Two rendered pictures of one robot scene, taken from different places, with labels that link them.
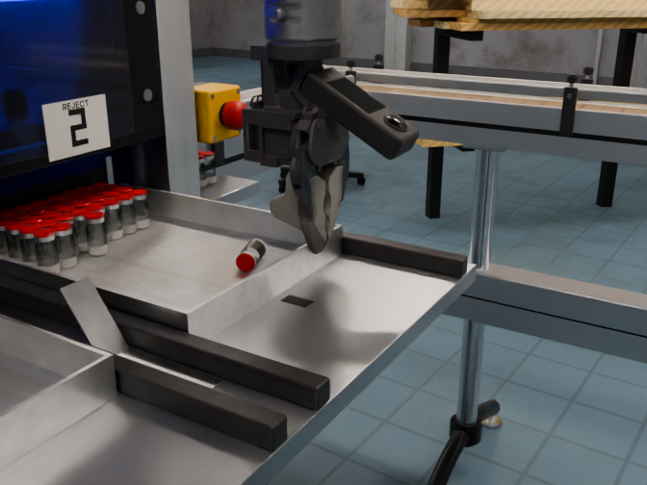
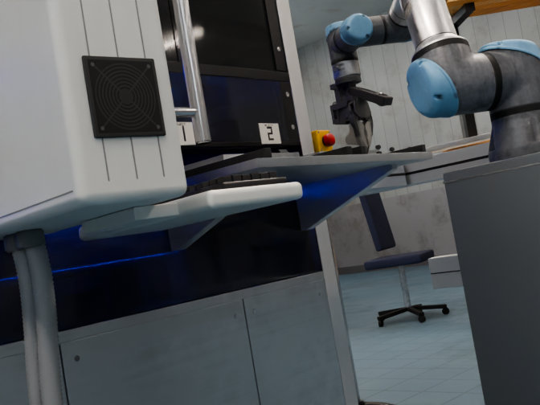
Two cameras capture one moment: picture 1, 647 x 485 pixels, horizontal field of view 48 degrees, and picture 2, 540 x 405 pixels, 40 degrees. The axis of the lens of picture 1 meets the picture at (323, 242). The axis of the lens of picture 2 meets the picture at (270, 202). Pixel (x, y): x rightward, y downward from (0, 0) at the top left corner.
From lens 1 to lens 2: 138 cm
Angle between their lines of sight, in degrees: 26
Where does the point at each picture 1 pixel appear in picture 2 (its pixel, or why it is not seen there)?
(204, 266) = not seen: hidden behind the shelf
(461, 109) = (456, 155)
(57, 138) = (263, 136)
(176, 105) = (304, 133)
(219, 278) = not seen: hidden behind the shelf
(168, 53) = (299, 112)
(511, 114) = (481, 149)
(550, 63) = not seen: outside the picture
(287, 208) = (351, 137)
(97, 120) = (276, 132)
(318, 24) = (350, 68)
